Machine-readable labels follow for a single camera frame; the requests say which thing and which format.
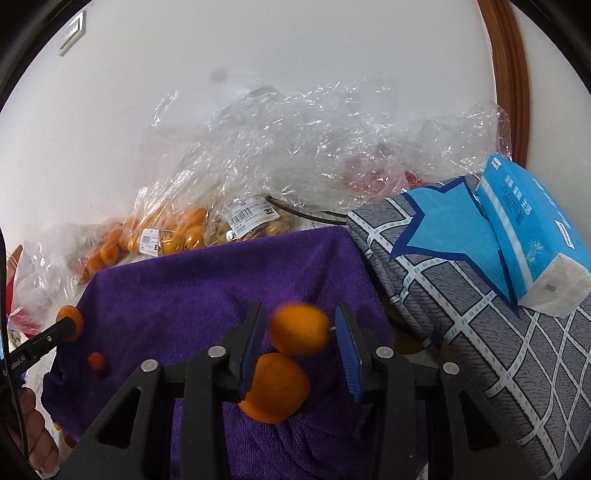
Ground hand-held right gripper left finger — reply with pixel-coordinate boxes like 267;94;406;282
55;302;267;480

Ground clear bag of red fruit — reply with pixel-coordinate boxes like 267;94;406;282
339;150;423;195

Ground person's left hand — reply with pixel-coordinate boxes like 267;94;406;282
18;387;62;474

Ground clear bag of green fruit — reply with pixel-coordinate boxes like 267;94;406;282
205;193;296;247

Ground brown paper bag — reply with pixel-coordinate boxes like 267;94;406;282
6;244;25;278

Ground large orange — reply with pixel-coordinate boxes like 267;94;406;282
238;353;311;424

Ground blue tissue pack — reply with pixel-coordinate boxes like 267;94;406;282
475;154;591;318

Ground white light switch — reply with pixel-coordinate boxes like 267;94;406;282
58;11;86;56

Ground brown wooden door frame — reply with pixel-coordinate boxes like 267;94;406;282
478;0;529;169

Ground crumpled clear plastic bags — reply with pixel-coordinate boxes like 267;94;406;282
134;78;513;222

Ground purple towel-lined tray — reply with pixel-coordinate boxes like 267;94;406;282
41;226;428;480

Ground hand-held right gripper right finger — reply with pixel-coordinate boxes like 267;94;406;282
333;302;539;480

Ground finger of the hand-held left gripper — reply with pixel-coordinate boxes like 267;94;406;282
19;318;78;366

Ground grey checked cloth blue star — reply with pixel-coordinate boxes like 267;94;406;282
346;174;591;480

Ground clear bag of oranges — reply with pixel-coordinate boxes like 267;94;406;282
122;182;209;257
76;219;127;284

